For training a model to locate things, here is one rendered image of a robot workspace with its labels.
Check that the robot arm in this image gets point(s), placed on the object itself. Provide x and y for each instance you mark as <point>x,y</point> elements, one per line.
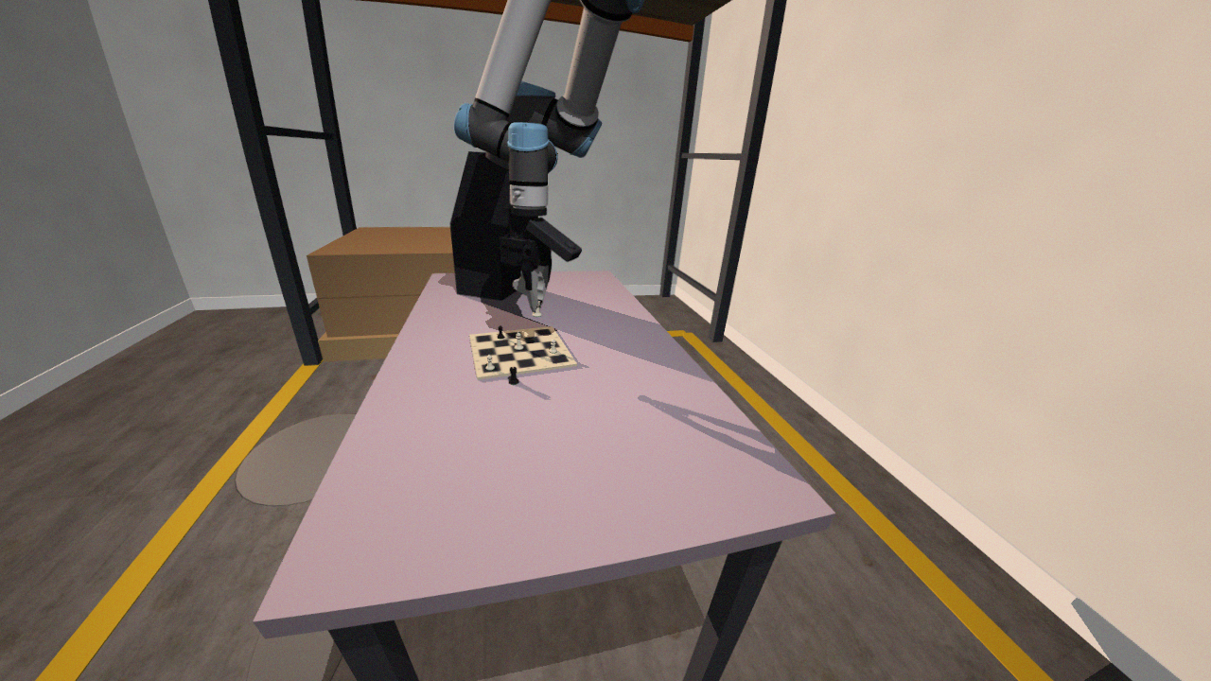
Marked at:
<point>570,121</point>

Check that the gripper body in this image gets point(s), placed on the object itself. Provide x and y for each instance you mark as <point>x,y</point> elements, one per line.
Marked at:
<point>518,243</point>

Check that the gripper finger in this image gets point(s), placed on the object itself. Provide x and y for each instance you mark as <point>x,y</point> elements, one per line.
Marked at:
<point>544,273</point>
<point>528,279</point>

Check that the chessboard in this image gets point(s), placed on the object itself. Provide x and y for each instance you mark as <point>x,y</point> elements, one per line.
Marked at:
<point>534,357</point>

